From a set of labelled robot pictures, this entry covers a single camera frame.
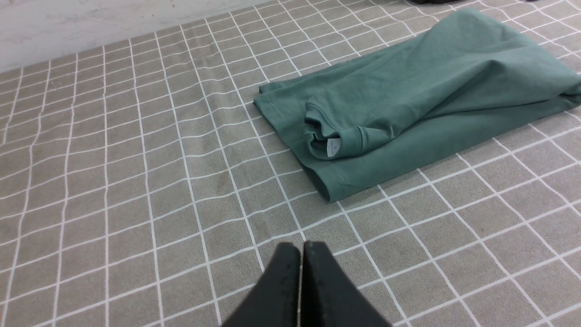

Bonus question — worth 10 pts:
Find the green long-sleeved shirt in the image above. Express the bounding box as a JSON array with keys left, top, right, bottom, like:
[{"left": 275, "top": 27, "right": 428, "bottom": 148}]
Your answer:
[{"left": 253, "top": 8, "right": 580, "bottom": 202}]

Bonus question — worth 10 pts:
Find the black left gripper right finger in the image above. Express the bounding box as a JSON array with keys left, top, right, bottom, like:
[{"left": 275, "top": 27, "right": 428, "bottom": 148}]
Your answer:
[{"left": 301, "top": 241, "right": 391, "bottom": 327}]

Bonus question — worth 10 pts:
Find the beige grid-pattern tablecloth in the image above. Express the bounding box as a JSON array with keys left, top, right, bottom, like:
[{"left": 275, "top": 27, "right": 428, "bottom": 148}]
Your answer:
[{"left": 0, "top": 0, "right": 580, "bottom": 327}]

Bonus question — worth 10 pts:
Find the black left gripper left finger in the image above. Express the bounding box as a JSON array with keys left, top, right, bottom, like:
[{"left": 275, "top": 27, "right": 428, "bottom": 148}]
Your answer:
[{"left": 223, "top": 242, "right": 301, "bottom": 327}]

